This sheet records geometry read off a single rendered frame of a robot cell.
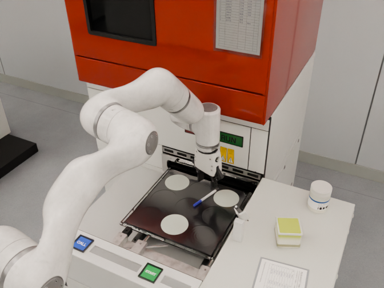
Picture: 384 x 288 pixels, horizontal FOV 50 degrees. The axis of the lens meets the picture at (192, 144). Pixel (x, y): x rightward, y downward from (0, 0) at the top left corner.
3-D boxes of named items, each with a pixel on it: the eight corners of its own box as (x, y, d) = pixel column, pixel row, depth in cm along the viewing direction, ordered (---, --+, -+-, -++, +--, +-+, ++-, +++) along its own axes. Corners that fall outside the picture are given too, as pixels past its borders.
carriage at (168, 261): (119, 242, 149) (118, 236, 147) (211, 279, 135) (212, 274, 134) (106, 258, 143) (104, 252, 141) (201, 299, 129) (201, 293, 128)
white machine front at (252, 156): (101, 150, 201) (88, 74, 178) (262, 200, 170) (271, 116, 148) (97, 154, 199) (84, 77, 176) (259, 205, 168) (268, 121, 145)
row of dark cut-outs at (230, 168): (163, 150, 178) (163, 146, 177) (260, 179, 162) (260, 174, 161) (162, 151, 178) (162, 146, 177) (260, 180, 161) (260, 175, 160)
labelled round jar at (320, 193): (310, 198, 150) (314, 177, 145) (329, 203, 147) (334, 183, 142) (304, 210, 145) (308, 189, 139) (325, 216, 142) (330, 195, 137)
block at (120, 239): (120, 236, 147) (119, 231, 145) (128, 240, 146) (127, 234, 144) (106, 252, 141) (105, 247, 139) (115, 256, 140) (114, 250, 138)
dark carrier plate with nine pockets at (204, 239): (171, 170, 176) (171, 168, 175) (247, 194, 163) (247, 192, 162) (124, 223, 151) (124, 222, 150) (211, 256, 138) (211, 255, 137)
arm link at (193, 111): (136, 101, 123) (179, 131, 150) (181, 116, 116) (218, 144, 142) (149, 74, 124) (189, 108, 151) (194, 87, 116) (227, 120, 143)
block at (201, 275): (202, 270, 135) (202, 264, 133) (212, 274, 134) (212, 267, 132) (191, 288, 129) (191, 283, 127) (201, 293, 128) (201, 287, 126)
